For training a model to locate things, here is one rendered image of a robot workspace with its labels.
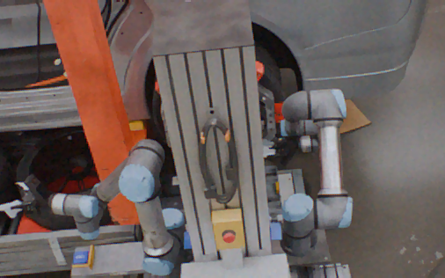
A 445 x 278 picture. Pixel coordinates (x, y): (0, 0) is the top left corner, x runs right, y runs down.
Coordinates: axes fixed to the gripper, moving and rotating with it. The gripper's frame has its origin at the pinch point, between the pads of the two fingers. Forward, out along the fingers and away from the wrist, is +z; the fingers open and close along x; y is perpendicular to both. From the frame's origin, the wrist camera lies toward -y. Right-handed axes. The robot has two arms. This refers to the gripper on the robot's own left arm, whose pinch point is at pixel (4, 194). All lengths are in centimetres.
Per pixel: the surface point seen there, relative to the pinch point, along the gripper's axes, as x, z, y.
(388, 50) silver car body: 134, -135, 3
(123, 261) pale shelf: 44, -19, 74
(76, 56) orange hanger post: 45, -17, -34
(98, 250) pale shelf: 49, -4, 73
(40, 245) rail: 57, 34, 83
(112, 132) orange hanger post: 52, -22, 5
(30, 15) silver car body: 172, 76, 6
